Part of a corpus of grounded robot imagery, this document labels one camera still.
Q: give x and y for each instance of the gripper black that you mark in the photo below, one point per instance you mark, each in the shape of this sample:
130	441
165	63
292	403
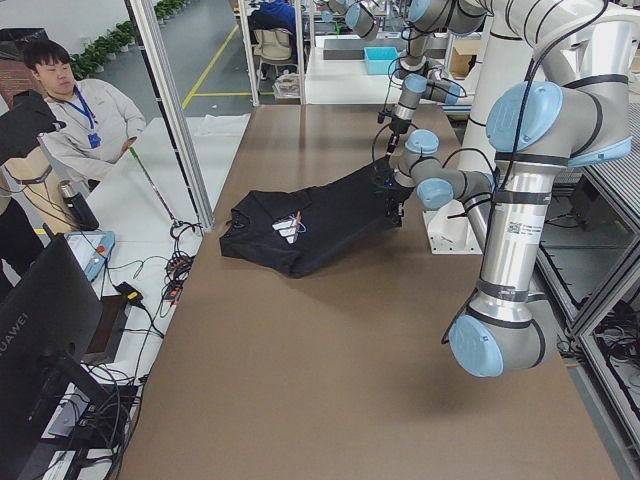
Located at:
395	126
394	197

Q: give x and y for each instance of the black thermos bottle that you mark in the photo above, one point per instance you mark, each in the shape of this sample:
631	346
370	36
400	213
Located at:
77	205

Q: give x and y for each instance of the black Huawei monitor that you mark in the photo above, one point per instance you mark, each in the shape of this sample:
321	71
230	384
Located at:
47	323

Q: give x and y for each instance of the aluminium frame post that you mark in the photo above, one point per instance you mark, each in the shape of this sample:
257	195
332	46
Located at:
149	39

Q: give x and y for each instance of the black printed t-shirt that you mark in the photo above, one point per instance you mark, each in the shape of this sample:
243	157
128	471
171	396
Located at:
297	233

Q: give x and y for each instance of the blue plastic bin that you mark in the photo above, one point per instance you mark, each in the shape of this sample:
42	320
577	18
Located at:
380	60

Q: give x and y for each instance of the blue teach pendant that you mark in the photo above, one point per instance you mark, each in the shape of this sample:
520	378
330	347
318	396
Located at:
91	250

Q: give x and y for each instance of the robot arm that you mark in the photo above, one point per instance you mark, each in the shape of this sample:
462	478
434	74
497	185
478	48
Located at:
430	65
495	331

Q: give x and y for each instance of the person in white jacket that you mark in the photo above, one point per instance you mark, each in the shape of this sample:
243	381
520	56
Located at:
101	122

